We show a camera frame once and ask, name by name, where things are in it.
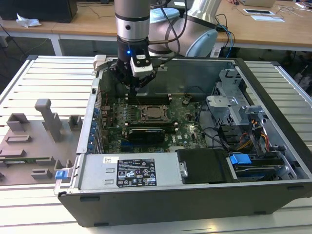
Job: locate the CPU socket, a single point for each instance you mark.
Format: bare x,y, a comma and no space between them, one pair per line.
140,119

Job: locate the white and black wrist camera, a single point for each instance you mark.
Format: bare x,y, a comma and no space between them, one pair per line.
141,67

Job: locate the silver metal drive cage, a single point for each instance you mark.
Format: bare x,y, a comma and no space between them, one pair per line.
219,104

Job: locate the pale blue paper sheet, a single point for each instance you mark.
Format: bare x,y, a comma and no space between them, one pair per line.
268,18

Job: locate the silver CPU chip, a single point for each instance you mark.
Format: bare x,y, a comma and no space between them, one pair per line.
154,112

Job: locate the blue case latch tab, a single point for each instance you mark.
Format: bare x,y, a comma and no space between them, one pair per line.
60,175

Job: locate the green motherboard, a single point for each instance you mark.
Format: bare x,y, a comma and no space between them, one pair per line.
187,136

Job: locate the black graphics card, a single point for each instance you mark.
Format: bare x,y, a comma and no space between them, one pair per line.
146,135

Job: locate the hard disk in blue carrier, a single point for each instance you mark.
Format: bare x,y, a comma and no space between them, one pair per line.
241,159

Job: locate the silver power supply unit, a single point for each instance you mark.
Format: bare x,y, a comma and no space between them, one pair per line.
97,173

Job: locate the black box on desk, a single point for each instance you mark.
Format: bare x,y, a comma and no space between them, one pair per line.
36,9

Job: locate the crumpled white paper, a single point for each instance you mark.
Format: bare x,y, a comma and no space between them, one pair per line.
28,22

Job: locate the small grey wrist camera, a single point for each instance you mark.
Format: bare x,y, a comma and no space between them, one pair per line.
162,69

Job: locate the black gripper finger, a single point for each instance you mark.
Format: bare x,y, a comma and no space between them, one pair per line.
117,72
148,79

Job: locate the grey case latch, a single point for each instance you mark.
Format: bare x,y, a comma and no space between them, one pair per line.
100,62

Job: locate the small white box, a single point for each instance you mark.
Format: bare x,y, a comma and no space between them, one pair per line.
215,51

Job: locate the black drive bay cover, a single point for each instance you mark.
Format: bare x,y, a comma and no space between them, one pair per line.
202,165

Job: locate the black open PC case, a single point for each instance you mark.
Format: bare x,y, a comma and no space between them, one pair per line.
170,207

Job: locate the black RAM slot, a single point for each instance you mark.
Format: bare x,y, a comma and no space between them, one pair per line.
151,102
151,123
151,98
151,126

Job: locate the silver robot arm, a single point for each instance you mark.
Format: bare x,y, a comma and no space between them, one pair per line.
131,19

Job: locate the round coin cell battery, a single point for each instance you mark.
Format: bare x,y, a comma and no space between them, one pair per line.
186,100

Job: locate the grey parts rack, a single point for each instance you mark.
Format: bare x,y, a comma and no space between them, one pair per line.
36,146

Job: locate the white flat device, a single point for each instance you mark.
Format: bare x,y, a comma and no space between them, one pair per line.
258,11

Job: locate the wooden desk with white legs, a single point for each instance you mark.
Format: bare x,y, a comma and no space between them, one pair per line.
97,26

